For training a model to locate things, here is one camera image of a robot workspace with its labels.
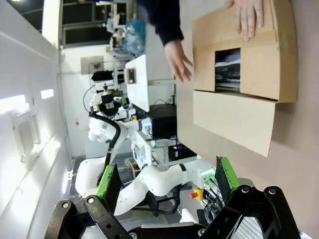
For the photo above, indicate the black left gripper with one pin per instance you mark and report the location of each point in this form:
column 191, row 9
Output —
column 109, row 105

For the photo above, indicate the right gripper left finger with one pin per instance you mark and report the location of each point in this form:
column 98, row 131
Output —
column 109, row 189

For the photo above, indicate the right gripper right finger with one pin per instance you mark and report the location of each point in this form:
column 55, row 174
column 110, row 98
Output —
column 224, row 179

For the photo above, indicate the large brown cardboard box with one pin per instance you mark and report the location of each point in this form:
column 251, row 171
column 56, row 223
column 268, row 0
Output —
column 231, row 119

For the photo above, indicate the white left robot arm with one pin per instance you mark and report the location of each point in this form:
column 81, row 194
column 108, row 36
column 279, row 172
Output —
column 159, row 179

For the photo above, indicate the person's right forearm black sleeve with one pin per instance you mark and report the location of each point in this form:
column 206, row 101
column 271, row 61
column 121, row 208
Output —
column 164, row 20

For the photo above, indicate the person's right hand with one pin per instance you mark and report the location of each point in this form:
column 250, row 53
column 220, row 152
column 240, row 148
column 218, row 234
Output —
column 178, row 62

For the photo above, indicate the person's left hand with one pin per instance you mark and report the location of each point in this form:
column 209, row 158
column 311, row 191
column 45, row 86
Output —
column 248, row 17

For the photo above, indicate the wooden crate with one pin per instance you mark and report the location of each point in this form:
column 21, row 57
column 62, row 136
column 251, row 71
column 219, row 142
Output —
column 134, row 169

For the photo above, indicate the red emergency stop button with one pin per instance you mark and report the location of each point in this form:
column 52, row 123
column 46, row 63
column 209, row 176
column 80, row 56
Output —
column 195, row 193

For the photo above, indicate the white side table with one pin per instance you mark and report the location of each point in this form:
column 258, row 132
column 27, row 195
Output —
column 138, row 87

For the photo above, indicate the brown item on side table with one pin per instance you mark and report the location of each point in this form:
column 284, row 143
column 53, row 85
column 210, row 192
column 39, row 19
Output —
column 131, row 76

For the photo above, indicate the black office chair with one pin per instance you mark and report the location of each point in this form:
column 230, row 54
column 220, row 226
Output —
column 154, row 204

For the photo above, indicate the black computer case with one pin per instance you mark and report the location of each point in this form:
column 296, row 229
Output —
column 163, row 124

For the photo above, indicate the blue plastic bag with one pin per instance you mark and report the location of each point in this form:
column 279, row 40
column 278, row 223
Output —
column 135, row 35

